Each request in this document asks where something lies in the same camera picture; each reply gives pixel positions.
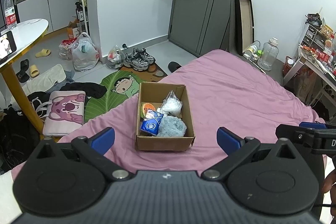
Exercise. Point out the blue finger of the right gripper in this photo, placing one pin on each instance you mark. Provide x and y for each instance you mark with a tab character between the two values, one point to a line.
314	125

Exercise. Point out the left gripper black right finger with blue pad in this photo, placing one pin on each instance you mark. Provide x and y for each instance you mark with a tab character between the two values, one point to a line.
249	158

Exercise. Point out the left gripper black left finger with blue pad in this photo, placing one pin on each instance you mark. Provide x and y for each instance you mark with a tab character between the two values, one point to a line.
83	157

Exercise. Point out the blue tissue pack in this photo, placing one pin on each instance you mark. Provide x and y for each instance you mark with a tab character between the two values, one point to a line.
151	122

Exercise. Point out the grey fluffy plush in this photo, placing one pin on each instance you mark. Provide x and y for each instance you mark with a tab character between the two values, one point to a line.
171	127

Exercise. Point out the clear bag white stuffing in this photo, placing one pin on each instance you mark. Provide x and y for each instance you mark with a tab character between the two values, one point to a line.
171	105

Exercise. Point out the pink bear cushion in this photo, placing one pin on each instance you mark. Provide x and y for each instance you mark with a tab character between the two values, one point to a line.
64	113

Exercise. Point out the black clothes on floor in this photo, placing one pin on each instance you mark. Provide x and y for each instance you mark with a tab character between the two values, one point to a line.
94	90

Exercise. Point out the burger plush toy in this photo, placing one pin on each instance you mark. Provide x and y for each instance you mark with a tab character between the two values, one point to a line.
145	107

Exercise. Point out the green cartoon floor mat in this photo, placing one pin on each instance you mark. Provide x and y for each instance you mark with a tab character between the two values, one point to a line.
120	86

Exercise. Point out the black tote bag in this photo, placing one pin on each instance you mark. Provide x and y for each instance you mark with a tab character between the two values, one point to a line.
41	103

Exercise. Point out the cardboard box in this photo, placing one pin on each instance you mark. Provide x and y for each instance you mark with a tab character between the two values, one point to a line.
155	93

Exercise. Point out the cluttered white desk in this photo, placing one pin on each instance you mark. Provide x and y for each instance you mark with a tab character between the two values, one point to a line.
314	62

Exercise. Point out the clear plastic jug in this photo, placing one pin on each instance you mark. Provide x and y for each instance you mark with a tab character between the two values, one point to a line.
269	54

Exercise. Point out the white towel on floor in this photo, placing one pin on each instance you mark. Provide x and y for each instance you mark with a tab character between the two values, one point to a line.
45	81

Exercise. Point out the large white plastic bag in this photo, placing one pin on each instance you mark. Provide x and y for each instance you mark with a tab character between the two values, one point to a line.
85	55

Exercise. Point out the small clear plastic bag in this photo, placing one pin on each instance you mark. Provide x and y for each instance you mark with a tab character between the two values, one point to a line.
115	58

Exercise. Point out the yellow slipper near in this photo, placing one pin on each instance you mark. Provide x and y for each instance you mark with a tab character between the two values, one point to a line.
34	71

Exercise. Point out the black slipper by bed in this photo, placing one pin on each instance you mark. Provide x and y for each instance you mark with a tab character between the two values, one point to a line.
173	66

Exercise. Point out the grey sneaker right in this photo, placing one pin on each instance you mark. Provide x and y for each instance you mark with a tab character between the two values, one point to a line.
143	55

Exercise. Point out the leaning framed board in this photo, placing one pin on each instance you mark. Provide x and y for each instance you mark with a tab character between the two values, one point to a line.
241	34

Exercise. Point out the phone on table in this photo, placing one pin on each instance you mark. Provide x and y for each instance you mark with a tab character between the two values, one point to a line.
7	45

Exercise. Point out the grey door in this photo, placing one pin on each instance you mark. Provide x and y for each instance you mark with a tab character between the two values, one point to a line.
200	26

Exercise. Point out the black spray bottle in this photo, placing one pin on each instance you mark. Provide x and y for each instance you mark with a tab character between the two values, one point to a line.
79	12

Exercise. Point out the white cabinet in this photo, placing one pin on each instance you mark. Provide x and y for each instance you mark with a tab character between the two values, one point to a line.
58	13

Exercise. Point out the red label water bottle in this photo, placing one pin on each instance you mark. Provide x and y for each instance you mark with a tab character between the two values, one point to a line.
10	15

